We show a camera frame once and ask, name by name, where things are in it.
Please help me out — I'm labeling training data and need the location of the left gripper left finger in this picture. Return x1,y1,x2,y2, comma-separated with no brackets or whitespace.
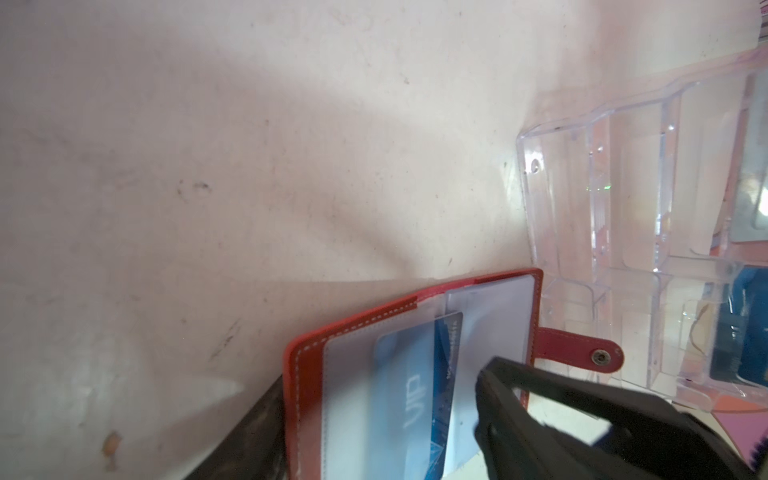
186,377,287,480

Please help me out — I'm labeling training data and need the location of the blue VIP card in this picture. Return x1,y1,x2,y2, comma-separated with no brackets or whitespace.
710,267,767,387
365,312,463,479

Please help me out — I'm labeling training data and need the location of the white VIP card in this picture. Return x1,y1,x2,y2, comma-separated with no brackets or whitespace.
730,71,767,242

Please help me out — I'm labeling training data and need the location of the red leather card holder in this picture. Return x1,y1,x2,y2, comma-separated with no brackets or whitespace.
283,268,624,479

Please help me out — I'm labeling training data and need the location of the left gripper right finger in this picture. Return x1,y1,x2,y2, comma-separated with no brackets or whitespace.
473,356,757,480

